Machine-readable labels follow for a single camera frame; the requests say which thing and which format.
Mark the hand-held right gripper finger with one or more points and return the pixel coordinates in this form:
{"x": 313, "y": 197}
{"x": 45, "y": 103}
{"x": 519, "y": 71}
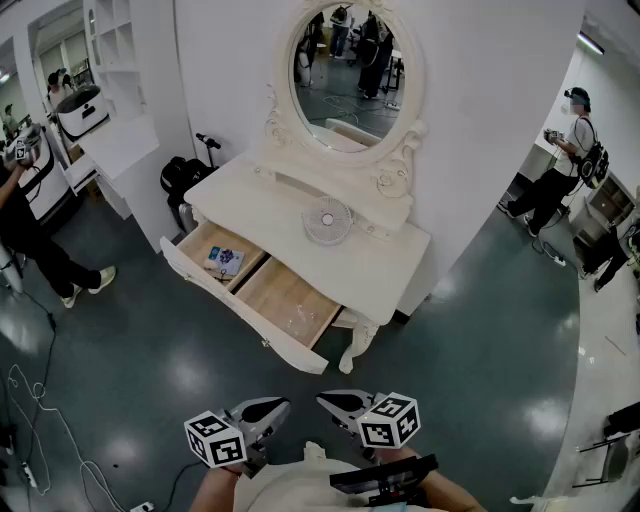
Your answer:
{"x": 345, "y": 412}
{"x": 350, "y": 397}

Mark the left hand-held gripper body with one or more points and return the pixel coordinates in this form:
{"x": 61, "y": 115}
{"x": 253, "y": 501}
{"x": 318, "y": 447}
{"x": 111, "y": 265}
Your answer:
{"x": 215, "y": 440}

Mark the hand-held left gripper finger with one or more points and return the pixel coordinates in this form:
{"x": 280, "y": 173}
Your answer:
{"x": 252, "y": 406}
{"x": 272, "y": 422}

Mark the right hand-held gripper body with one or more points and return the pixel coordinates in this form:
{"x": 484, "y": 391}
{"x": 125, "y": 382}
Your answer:
{"x": 387, "y": 422}

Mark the large white wooden drawer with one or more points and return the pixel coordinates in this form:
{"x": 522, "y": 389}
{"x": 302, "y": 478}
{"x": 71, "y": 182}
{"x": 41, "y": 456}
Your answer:
{"x": 285, "y": 300}

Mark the person's right forearm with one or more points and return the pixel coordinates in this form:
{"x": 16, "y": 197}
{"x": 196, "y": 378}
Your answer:
{"x": 450, "y": 492}

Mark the person's left forearm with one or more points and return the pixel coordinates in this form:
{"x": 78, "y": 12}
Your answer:
{"x": 215, "y": 492}

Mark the small white wooden drawer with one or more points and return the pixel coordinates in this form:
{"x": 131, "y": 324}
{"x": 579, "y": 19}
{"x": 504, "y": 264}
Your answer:
{"x": 197, "y": 245}

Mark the white dressing table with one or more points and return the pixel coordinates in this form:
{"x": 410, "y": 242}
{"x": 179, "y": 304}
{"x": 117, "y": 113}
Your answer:
{"x": 280, "y": 210}

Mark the black chest-mounted device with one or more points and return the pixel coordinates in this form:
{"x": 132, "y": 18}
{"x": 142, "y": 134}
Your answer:
{"x": 385, "y": 477}

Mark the person's white shirt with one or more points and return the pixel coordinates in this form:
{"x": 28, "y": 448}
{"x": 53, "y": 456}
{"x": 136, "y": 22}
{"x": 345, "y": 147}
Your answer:
{"x": 290, "y": 485}

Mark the light blue face mask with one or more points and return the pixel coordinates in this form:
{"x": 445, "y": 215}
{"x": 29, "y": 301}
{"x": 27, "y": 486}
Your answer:
{"x": 387, "y": 507}

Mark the clear plastic bag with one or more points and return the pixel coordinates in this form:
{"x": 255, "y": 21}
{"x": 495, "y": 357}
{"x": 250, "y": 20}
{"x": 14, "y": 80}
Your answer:
{"x": 302, "y": 320}

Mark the small white object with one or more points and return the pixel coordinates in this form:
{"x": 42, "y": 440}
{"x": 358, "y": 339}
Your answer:
{"x": 212, "y": 266}

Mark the blue patterned booklet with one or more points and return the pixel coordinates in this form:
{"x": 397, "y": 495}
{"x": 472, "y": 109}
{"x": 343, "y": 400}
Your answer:
{"x": 227, "y": 260}

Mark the white carved furniture piece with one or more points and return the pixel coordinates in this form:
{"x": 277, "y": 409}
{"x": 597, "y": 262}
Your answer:
{"x": 535, "y": 504}

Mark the white round desk fan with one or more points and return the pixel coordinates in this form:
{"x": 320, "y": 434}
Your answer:
{"x": 327, "y": 220}

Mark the white power strip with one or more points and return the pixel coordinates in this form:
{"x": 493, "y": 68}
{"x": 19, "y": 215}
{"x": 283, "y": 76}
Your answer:
{"x": 29, "y": 475}
{"x": 559, "y": 260}

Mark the oval white-framed mirror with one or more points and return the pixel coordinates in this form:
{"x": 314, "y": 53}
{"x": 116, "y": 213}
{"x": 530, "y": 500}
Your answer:
{"x": 350, "y": 115}

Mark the white rounded appliance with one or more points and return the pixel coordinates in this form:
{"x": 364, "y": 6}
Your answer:
{"x": 47, "y": 185}
{"x": 82, "y": 115}

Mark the grey wooden cabinet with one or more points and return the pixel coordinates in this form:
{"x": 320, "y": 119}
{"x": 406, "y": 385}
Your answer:
{"x": 607, "y": 200}

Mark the white shelf cabinet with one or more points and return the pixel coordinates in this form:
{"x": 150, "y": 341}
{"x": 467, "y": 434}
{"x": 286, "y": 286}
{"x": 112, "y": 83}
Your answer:
{"x": 125, "y": 100}

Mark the ceiling light bar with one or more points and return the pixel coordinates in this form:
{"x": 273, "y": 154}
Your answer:
{"x": 591, "y": 42}

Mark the black frame grey stool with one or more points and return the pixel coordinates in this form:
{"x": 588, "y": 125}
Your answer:
{"x": 617, "y": 460}

